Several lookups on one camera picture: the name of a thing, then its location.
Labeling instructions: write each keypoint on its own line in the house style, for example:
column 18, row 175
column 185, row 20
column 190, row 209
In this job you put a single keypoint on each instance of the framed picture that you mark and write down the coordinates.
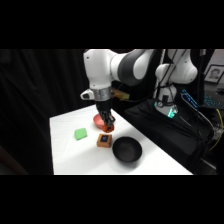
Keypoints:
column 214, row 74

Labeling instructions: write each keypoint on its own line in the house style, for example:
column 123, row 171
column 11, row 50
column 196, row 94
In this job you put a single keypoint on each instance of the black bowl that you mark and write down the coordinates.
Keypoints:
column 127, row 150

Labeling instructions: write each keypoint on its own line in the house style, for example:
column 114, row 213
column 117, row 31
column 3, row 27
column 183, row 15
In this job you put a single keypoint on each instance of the pink bowl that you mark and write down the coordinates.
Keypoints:
column 98, row 121

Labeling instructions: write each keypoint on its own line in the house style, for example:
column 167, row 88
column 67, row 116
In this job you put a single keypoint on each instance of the black robot stand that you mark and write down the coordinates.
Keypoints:
column 166, row 130

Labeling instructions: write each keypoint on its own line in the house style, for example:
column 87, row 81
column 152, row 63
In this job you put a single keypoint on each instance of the orange box with blue top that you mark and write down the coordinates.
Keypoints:
column 104, row 140

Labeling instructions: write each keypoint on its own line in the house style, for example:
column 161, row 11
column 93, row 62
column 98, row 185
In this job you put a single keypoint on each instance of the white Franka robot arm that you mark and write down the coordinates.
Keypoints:
column 133, row 66

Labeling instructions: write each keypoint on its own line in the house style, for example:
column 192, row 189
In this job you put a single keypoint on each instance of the black curtain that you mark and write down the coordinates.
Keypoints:
column 36, row 110

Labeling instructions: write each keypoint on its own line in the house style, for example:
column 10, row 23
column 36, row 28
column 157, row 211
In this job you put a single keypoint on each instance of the green block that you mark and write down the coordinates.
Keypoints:
column 80, row 134

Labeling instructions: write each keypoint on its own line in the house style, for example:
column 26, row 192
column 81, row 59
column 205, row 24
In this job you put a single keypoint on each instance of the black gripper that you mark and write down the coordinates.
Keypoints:
column 103, row 106

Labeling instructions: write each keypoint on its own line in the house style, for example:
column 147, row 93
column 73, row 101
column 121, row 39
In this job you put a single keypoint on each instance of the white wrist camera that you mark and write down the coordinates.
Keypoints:
column 87, row 94

